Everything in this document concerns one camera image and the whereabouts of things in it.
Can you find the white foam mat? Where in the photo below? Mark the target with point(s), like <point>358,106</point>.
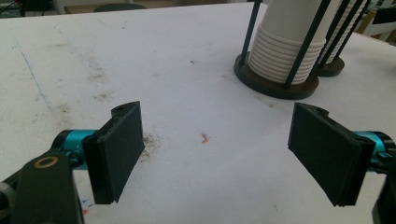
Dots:
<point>193,93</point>

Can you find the stack of white paper cups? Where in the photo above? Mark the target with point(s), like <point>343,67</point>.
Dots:
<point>330,35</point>

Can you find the black round stool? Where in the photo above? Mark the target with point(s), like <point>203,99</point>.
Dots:
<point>120,6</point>

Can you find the paper cup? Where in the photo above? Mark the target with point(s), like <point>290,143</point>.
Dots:
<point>289,18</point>

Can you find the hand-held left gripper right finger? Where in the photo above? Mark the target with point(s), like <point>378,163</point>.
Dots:
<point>327,155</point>

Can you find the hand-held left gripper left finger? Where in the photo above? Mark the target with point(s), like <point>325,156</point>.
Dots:
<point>113,155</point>

